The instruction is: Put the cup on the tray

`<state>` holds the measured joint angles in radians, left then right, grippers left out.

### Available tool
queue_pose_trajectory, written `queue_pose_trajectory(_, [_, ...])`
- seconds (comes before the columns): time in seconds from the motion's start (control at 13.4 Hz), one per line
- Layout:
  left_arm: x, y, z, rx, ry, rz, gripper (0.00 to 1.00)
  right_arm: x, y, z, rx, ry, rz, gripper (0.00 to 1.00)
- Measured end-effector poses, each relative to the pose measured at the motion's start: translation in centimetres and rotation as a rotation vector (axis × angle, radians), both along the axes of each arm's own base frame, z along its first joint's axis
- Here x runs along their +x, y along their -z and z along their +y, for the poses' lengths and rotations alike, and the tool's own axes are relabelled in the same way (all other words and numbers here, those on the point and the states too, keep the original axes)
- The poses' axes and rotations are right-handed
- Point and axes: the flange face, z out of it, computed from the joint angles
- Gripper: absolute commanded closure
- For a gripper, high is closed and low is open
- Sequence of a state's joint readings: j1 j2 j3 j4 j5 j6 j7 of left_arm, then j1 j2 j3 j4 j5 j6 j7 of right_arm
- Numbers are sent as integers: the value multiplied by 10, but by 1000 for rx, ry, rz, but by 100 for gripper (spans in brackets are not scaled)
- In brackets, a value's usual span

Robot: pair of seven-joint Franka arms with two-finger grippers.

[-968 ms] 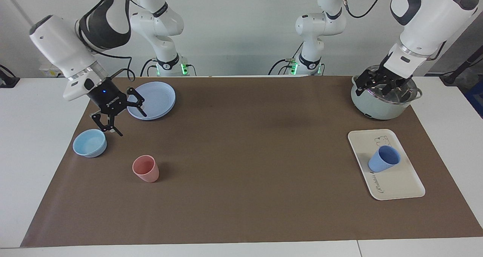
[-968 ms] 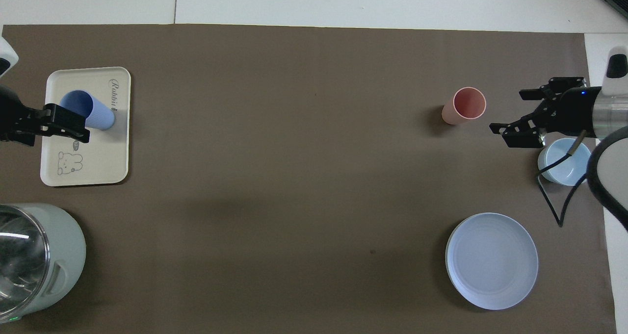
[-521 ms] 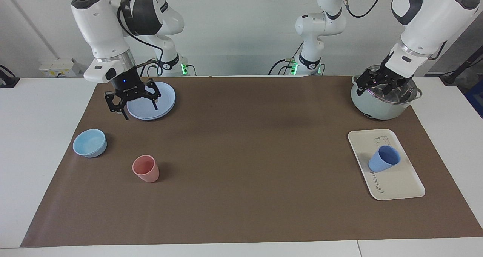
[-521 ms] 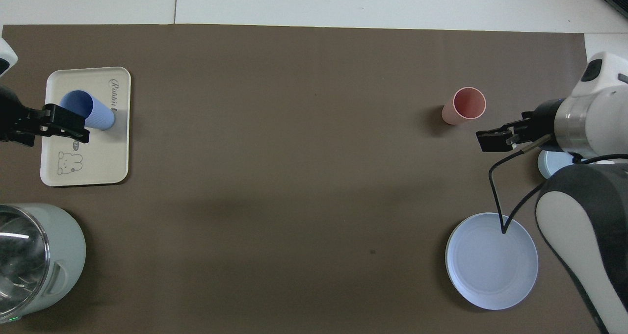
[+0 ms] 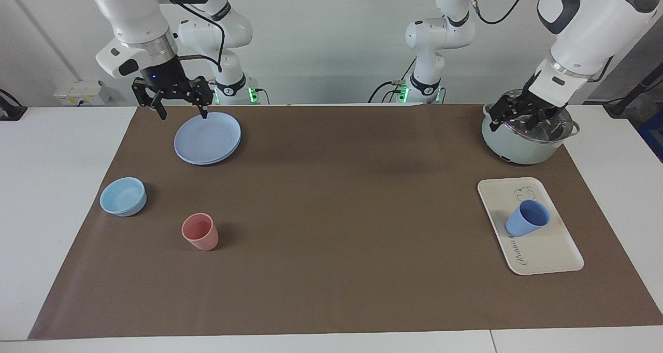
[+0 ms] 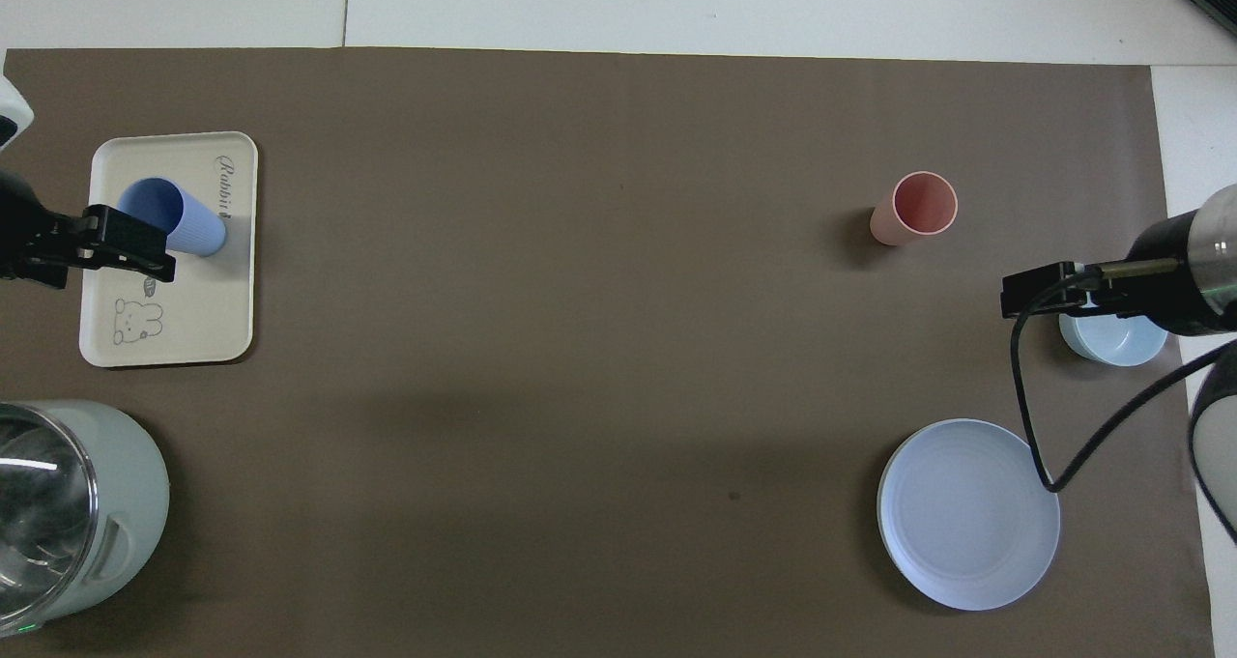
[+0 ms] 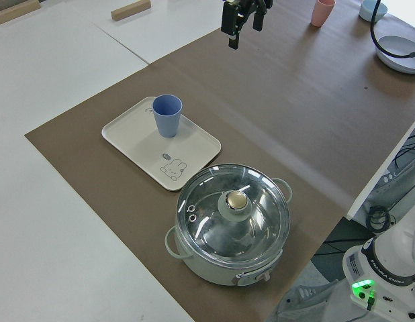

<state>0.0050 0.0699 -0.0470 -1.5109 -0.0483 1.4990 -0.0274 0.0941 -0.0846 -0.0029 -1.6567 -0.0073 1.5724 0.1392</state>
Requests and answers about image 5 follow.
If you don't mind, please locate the black stand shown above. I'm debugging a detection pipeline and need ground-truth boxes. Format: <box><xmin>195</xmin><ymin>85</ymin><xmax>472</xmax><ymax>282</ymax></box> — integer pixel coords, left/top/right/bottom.
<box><xmin>603</xmin><ymin>65</ymin><xmax>663</xmax><ymax>118</ymax></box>

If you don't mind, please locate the brown paper table mat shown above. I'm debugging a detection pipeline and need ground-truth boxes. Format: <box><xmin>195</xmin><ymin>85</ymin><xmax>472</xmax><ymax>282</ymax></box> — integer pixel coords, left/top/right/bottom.
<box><xmin>28</xmin><ymin>104</ymin><xmax>663</xmax><ymax>341</ymax></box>

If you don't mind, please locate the blue ribbed plastic cup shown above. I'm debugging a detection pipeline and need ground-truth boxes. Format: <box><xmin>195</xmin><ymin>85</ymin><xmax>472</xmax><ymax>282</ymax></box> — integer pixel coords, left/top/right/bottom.
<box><xmin>505</xmin><ymin>200</ymin><xmax>550</xmax><ymax>237</ymax></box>

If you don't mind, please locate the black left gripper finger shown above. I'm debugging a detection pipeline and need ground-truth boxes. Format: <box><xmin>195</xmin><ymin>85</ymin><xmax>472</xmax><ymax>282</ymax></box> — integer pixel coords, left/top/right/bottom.
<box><xmin>489</xmin><ymin>96</ymin><xmax>524</xmax><ymax>132</ymax></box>
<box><xmin>548</xmin><ymin>109</ymin><xmax>570</xmax><ymax>138</ymax></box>

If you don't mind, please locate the blue box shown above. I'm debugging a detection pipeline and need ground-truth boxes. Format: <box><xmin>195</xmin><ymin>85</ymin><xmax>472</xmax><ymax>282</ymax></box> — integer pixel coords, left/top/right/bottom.
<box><xmin>637</xmin><ymin>109</ymin><xmax>663</xmax><ymax>162</ymax></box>

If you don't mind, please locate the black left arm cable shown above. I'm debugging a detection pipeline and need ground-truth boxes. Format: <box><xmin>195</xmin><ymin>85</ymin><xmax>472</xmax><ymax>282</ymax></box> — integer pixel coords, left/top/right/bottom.
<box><xmin>466</xmin><ymin>0</ymin><xmax>534</xmax><ymax>25</ymax></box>

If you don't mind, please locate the cream rabbit print tray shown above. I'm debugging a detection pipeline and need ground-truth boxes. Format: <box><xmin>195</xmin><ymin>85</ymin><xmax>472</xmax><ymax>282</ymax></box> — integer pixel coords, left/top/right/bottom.
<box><xmin>477</xmin><ymin>177</ymin><xmax>584</xmax><ymax>276</ymax></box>

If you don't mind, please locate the pale blue round plate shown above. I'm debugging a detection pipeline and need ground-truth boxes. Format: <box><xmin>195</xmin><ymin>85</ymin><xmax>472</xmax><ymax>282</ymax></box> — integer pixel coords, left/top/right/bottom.
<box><xmin>174</xmin><ymin>112</ymin><xmax>242</xmax><ymax>166</ymax></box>

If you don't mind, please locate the light blue bowl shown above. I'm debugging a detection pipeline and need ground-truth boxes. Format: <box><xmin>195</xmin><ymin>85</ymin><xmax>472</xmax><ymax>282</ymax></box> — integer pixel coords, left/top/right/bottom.
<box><xmin>99</xmin><ymin>177</ymin><xmax>148</xmax><ymax>217</ymax></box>

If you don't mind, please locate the pink plastic cup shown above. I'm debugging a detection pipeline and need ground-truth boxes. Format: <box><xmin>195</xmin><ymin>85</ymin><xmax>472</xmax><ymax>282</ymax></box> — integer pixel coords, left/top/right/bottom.
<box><xmin>181</xmin><ymin>213</ymin><xmax>219</xmax><ymax>251</ymax></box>

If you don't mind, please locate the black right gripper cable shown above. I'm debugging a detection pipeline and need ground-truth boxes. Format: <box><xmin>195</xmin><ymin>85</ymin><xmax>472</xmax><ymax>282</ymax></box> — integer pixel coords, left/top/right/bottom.
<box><xmin>153</xmin><ymin>0</ymin><xmax>226</xmax><ymax>74</ymax></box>

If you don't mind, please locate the black base cable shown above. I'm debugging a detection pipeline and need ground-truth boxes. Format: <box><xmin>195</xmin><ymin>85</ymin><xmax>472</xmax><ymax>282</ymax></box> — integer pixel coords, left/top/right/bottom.
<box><xmin>368</xmin><ymin>58</ymin><xmax>417</xmax><ymax>105</ymax></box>

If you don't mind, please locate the white wall socket box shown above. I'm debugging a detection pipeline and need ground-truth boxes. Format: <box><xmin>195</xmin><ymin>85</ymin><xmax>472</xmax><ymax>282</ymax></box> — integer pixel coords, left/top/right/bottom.
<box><xmin>53</xmin><ymin>80</ymin><xmax>110</xmax><ymax>106</ymax></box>

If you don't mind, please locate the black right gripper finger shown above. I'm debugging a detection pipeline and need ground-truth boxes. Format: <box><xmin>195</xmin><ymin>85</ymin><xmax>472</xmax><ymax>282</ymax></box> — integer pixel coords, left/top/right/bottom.
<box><xmin>189</xmin><ymin>76</ymin><xmax>214</xmax><ymax>119</ymax></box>
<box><xmin>131</xmin><ymin>77</ymin><xmax>168</xmax><ymax>120</ymax></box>

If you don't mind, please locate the pale green cooking pot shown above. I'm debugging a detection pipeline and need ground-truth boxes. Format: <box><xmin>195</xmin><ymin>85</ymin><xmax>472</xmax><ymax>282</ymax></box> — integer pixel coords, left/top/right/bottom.
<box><xmin>481</xmin><ymin>89</ymin><xmax>581</xmax><ymax>166</ymax></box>

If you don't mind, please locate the black clamp mount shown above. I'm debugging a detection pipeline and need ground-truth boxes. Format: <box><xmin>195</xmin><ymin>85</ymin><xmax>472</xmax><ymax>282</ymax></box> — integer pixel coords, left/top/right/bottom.
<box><xmin>0</xmin><ymin>89</ymin><xmax>27</xmax><ymax>121</ymax></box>

